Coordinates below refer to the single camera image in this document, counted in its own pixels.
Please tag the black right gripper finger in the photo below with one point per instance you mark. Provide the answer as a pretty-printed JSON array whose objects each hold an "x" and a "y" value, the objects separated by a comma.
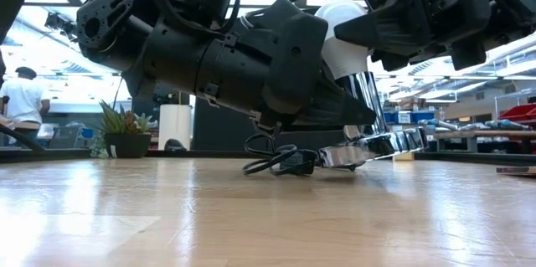
[
  {"x": 389, "y": 24},
  {"x": 469, "y": 51}
]

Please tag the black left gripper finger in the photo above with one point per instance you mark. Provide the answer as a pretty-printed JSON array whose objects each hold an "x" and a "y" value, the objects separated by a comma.
[
  {"x": 293, "y": 62},
  {"x": 278, "y": 7}
]

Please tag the white lightbulb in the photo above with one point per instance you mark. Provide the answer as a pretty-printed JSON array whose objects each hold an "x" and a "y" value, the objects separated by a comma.
[{"x": 347, "y": 60}]

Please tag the chrome lamp base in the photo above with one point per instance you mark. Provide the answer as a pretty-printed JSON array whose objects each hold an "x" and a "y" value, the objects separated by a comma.
[{"x": 368, "y": 150}]

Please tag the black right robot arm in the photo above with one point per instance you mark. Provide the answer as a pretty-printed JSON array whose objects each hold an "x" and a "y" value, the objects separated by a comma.
[{"x": 515, "y": 3}]

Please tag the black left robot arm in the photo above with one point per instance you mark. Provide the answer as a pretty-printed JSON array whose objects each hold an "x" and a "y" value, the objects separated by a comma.
[{"x": 109, "y": 20}]

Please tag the blue storage bin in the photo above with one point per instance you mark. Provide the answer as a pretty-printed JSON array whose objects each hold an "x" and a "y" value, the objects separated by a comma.
[{"x": 423, "y": 116}]

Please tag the red storage bin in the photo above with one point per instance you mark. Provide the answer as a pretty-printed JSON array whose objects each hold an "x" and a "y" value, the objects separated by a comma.
[{"x": 521, "y": 113}]

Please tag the wooden workbench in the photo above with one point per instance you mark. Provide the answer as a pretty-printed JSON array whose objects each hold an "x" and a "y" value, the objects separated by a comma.
[{"x": 481, "y": 135}]

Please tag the black dome-shaped object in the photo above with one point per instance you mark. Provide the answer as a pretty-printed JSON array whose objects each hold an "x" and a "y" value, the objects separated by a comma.
[{"x": 175, "y": 145}]

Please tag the potted succulent plant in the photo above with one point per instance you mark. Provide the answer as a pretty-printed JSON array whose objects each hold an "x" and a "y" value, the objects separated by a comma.
[{"x": 125, "y": 145}]

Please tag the yellow candle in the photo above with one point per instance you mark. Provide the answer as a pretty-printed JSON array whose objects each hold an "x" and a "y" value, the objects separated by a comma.
[{"x": 404, "y": 156}]

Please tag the landscape art book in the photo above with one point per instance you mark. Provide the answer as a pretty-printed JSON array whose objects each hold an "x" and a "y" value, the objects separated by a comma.
[{"x": 517, "y": 170}]

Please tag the person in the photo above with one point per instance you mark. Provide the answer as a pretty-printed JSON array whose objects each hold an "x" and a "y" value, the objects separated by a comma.
[{"x": 23, "y": 99}]

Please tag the black aluminium frame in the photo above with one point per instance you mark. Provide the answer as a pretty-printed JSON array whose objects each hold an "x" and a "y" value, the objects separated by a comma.
[{"x": 460, "y": 157}]

